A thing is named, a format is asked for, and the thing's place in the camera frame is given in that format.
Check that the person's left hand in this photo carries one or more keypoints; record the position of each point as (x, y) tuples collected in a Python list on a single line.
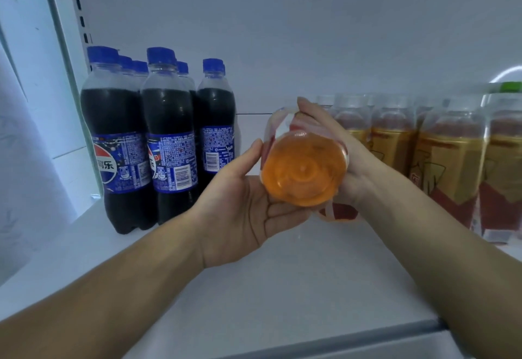
[(232, 216)]

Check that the person's right hand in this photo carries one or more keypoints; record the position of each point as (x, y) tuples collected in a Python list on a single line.
[(359, 167)]

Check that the gold energy drink bottle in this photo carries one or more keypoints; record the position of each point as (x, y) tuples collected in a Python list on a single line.
[(303, 167)]

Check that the row of amber drink bottles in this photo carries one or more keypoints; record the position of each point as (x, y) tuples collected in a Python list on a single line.
[(440, 159)]

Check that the group of blue-capped cola bottles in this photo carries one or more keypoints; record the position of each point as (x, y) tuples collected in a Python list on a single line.
[(167, 126)]

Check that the white metal shelf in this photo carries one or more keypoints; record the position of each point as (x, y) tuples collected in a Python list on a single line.
[(342, 28)]

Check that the row of green-capped bottles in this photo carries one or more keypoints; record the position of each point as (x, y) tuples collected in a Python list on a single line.
[(510, 87)]

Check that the person's right forearm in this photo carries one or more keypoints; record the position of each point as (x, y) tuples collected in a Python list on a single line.
[(440, 265)]

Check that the person's left forearm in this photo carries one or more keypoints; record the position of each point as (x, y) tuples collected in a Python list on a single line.
[(98, 306)]

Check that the white bamboo print curtain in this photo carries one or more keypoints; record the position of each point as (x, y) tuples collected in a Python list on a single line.
[(24, 191)]

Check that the white panelled door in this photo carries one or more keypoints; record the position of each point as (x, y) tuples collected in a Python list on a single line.
[(37, 77)]

